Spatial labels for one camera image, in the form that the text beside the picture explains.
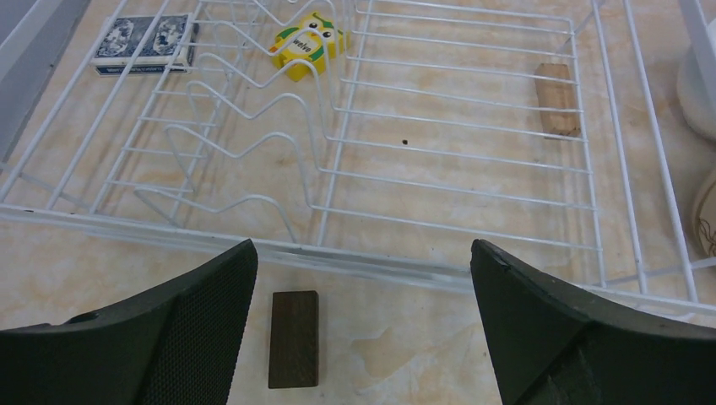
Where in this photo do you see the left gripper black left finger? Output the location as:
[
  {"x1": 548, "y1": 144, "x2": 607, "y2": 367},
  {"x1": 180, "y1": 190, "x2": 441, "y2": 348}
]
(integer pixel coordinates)
[{"x1": 1, "y1": 240, "x2": 258, "y2": 404}]

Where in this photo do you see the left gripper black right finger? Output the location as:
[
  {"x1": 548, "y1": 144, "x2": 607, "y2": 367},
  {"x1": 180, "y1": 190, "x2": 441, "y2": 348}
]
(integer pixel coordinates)
[{"x1": 470, "y1": 240, "x2": 715, "y2": 404}]

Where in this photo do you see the beige leaf pattern bowl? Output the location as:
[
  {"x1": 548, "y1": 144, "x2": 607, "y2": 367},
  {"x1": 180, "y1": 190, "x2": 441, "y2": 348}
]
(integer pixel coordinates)
[{"x1": 692, "y1": 169, "x2": 715, "y2": 257}]

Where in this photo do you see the white footed bowl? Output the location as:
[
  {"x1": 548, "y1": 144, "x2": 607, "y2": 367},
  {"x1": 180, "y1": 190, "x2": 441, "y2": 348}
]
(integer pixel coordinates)
[{"x1": 676, "y1": 35, "x2": 715, "y2": 143}]

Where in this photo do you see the wooden block under rack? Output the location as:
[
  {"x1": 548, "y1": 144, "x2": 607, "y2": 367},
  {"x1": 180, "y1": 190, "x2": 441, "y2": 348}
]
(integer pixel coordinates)
[{"x1": 534, "y1": 63, "x2": 581, "y2": 137}]

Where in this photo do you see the dark brown wooden block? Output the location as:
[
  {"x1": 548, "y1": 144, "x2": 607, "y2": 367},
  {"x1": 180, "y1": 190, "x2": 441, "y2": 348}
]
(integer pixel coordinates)
[{"x1": 268, "y1": 290, "x2": 319, "y2": 389}]

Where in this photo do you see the blue playing card box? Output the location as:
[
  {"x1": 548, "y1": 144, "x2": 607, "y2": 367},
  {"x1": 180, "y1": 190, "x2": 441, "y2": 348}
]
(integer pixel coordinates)
[{"x1": 90, "y1": 13, "x2": 199, "y2": 76}]

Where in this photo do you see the yellow penguin toy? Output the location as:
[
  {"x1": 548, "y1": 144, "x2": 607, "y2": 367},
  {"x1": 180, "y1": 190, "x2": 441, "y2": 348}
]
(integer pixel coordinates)
[{"x1": 269, "y1": 11, "x2": 350, "y2": 74}]

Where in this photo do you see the white wire dish rack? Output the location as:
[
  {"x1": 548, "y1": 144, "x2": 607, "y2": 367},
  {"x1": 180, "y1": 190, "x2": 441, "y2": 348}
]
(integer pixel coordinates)
[{"x1": 1, "y1": 1, "x2": 715, "y2": 320}]

